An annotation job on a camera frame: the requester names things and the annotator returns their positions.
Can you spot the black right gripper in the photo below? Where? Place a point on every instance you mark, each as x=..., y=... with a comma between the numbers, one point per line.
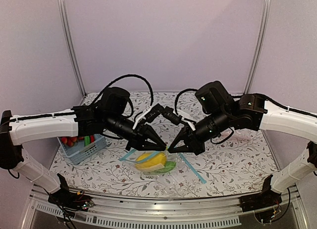
x=193, y=144

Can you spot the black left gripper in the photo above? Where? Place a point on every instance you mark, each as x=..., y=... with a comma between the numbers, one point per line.
x=139, y=138

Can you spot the yellow mango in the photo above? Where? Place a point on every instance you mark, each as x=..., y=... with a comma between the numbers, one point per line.
x=146, y=163

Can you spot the clear bag blue zipper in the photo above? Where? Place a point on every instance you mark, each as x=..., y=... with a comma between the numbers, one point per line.
x=132, y=155
x=186, y=181

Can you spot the short green bitter gourd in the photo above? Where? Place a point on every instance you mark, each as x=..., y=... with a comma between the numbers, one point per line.
x=169, y=166

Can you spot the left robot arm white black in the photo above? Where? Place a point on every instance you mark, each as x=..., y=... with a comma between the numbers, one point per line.
x=104, y=113

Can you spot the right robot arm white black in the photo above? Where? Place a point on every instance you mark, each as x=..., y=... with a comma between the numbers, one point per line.
x=255, y=112

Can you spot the floral table mat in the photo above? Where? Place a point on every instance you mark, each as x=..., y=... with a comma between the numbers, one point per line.
x=230, y=168

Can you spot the long green cucumber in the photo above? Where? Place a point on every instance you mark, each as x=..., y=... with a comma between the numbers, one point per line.
x=87, y=140

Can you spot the light blue plastic basket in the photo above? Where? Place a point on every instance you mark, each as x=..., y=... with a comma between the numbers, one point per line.
x=79, y=152

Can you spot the red cherry bunch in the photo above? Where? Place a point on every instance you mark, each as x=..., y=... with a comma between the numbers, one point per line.
x=71, y=141

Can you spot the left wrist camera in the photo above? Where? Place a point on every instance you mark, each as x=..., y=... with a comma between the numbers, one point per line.
x=148, y=115

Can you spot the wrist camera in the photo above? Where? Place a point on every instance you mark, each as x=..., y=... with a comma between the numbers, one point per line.
x=148, y=115
x=180, y=118

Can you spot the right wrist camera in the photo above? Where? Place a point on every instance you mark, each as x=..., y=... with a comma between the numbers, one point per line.
x=180, y=118

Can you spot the right aluminium frame post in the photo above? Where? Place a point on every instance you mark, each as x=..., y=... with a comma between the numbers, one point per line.
x=259, y=46

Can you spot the aluminium frame post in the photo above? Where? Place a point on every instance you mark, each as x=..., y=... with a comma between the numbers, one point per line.
x=70, y=46
x=259, y=46

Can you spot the left aluminium frame post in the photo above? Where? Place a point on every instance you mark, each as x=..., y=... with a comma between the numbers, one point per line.
x=70, y=46

